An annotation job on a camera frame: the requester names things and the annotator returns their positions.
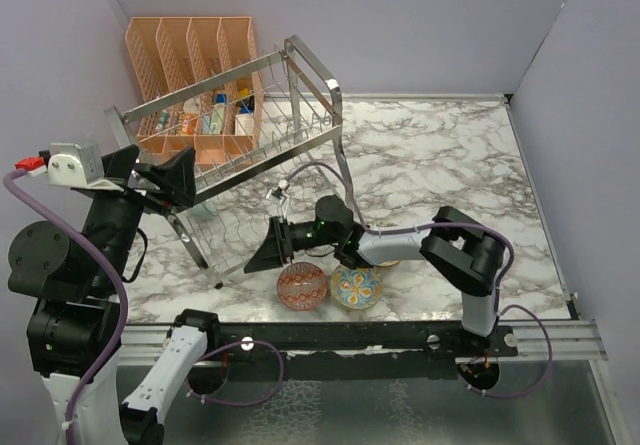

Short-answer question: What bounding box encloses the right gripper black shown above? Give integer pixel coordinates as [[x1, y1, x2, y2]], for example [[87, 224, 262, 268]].
[[245, 217, 339, 275]]

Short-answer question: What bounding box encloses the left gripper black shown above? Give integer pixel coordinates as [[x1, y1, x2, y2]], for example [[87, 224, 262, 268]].
[[85, 141, 196, 289]]

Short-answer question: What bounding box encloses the blue orange floral bowl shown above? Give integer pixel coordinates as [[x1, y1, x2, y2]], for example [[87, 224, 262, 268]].
[[329, 265, 383, 311]]

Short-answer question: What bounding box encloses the celadon green bowl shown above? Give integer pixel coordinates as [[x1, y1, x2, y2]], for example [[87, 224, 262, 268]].
[[191, 201, 218, 220]]

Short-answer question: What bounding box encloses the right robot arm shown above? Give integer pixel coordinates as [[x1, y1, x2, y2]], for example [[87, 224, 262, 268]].
[[243, 195, 514, 356]]

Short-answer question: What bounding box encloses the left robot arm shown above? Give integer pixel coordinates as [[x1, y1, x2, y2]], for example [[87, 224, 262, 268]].
[[3, 143, 221, 444]]

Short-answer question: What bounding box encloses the green tube in organizer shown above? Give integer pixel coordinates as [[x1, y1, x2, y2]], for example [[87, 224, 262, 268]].
[[202, 93, 227, 135]]

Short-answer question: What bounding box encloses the white blue box in organizer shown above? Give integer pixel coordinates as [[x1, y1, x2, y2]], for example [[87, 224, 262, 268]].
[[235, 106, 255, 137]]

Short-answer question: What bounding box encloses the leaf pattern white bowl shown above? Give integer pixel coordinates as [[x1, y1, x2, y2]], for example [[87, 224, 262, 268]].
[[375, 260, 400, 268]]

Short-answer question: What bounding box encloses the peach plastic file organizer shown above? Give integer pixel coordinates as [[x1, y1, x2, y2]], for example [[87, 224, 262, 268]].
[[125, 17, 264, 173]]

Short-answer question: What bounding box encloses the steel wire dish rack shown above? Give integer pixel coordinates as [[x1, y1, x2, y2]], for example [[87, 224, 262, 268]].
[[105, 36, 351, 283]]

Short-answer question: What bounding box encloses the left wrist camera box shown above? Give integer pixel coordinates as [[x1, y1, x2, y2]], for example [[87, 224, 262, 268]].
[[47, 141, 104, 188]]

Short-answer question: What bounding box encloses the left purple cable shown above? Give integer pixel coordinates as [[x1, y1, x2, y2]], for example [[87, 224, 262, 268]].
[[2, 169, 130, 445]]

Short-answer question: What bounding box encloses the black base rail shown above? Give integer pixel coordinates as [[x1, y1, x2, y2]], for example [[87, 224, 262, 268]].
[[169, 309, 521, 381]]

